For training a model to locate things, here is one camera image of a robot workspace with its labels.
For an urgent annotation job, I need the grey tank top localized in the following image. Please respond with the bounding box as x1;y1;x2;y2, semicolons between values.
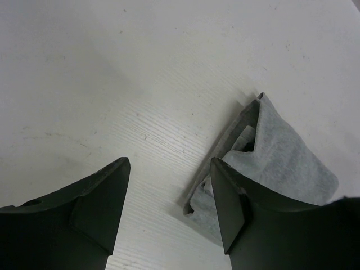
182;93;339;246

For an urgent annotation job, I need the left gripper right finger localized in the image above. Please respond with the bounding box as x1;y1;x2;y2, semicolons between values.
210;158;359;269

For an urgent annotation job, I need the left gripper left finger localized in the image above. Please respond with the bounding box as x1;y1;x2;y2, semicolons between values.
1;157;130;269

